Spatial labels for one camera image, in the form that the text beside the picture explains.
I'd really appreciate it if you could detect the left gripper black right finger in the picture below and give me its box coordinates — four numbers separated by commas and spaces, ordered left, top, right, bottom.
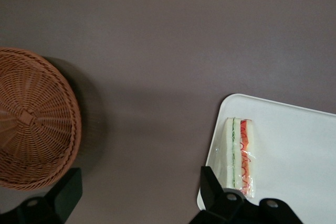
188, 165, 260, 224

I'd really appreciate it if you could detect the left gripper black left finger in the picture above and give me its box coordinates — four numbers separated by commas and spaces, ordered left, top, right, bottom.
0, 167, 83, 224

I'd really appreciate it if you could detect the triangle sandwich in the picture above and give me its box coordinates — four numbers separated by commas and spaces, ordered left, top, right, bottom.
214, 117, 259, 198

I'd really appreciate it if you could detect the round brown wicker basket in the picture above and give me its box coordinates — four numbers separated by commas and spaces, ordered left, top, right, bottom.
0, 47, 82, 191

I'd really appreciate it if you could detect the beige plastic tray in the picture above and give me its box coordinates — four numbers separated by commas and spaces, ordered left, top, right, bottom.
196, 93, 336, 224

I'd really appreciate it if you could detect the brown table cover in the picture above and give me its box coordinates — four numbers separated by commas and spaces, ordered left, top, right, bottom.
0, 0, 336, 224

